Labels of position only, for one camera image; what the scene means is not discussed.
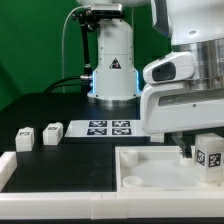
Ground white camera cable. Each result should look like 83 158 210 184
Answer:
61 5 84 94

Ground white U-shaped obstacle fence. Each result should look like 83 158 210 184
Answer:
0 152 224 220

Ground white sheet with tags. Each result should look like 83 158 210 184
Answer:
64 119 164 144

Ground white square tabletop part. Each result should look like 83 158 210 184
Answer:
115 146 224 192

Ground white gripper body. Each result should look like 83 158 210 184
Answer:
140 81 224 134

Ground black camera on mount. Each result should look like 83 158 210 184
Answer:
91 3 123 15

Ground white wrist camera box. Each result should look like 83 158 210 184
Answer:
143 52 194 85

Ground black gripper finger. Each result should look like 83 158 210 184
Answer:
172 132 192 158

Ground black base cables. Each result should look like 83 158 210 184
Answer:
43 76 90 94

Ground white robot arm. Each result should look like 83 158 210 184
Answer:
75 0 224 157

